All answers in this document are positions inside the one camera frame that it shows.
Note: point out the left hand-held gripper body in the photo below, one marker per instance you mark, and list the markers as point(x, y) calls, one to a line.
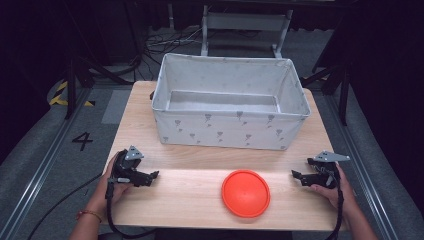
point(125, 166)

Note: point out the white fabric storage box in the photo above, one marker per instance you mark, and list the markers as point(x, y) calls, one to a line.
point(230, 103)

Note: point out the person's left hand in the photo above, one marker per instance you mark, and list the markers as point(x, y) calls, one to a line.
point(111, 186)

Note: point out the yellow black floor tape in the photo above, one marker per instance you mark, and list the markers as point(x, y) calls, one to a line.
point(61, 96)

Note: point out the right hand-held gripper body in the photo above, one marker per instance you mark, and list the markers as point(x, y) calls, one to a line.
point(321, 173)

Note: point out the person's right hand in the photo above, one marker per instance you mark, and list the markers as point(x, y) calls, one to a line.
point(336, 195)

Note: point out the black tripod stand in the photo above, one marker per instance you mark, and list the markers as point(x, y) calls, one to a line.
point(85, 73)
point(336, 80)

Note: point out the orange round plate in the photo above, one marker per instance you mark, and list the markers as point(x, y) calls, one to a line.
point(246, 193)

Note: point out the grey metal stand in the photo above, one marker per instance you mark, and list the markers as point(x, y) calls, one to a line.
point(245, 28)

